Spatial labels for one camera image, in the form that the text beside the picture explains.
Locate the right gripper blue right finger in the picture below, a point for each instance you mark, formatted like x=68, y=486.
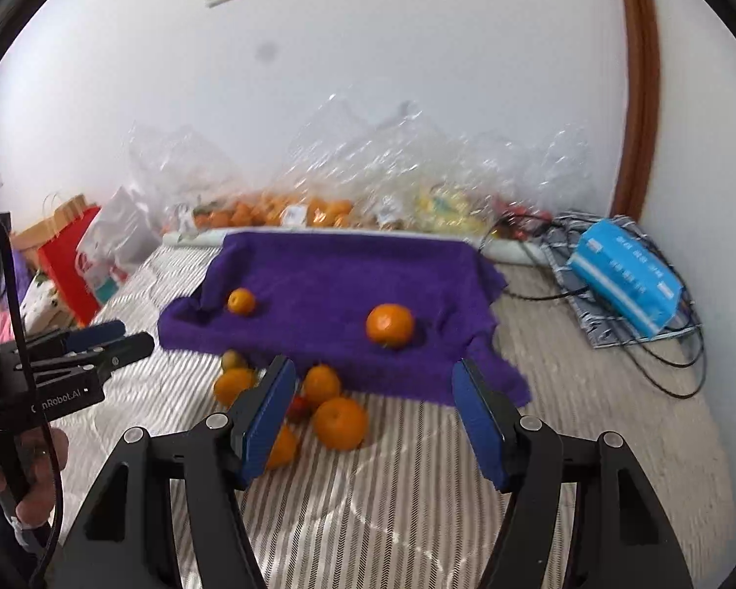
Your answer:
x=490, y=418

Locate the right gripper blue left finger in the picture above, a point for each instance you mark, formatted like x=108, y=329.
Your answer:
x=256, y=418

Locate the small red tomato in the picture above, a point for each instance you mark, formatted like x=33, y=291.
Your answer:
x=299, y=410

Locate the oval orange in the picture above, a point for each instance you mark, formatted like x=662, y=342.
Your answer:
x=230, y=384

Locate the yellow-green fruit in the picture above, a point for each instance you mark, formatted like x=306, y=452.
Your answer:
x=232, y=360

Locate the large orange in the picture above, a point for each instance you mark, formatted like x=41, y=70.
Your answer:
x=340, y=424

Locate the left hand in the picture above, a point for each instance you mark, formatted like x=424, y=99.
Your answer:
x=36, y=506

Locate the white patterned cloth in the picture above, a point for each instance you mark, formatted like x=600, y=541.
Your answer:
x=43, y=307

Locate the purple plush item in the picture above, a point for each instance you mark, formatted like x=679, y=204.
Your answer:
x=23, y=275

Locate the striped quilted mattress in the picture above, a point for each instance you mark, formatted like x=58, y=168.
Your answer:
x=410, y=509

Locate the red paper shopping bag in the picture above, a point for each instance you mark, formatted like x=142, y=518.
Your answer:
x=58, y=256

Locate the wooden bedside table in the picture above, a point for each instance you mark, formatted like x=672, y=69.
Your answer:
x=28, y=241

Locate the purple towel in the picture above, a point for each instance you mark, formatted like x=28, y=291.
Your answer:
x=315, y=292

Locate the white plastic bag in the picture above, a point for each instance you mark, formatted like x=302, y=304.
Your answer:
x=119, y=239

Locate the blue tissue pack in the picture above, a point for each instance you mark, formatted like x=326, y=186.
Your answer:
x=624, y=272

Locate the clear bag of oranges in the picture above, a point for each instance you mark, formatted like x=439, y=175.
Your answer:
x=189, y=185

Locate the clear bag of yellow fruit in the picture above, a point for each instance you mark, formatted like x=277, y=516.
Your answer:
x=396, y=169

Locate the brown wooden door frame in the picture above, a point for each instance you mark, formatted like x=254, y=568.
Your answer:
x=642, y=112

